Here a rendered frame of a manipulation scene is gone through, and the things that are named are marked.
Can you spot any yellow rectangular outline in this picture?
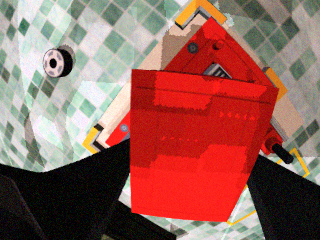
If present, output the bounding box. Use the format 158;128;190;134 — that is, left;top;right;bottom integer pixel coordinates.
225;147;311;227

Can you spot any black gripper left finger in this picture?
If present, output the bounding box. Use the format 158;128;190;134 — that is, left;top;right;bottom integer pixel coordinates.
0;139;131;240

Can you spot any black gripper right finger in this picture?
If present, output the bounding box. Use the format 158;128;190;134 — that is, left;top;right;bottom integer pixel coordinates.
247;153;320;240

